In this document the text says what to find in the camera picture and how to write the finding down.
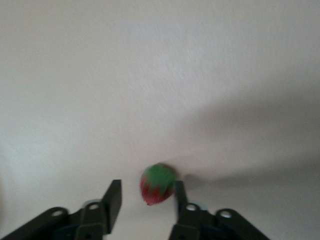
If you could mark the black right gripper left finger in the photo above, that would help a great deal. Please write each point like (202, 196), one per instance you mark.
(112, 205)

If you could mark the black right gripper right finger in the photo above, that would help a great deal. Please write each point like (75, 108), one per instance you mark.
(190, 220)

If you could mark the red toy strawberry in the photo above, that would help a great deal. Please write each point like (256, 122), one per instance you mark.
(157, 185)

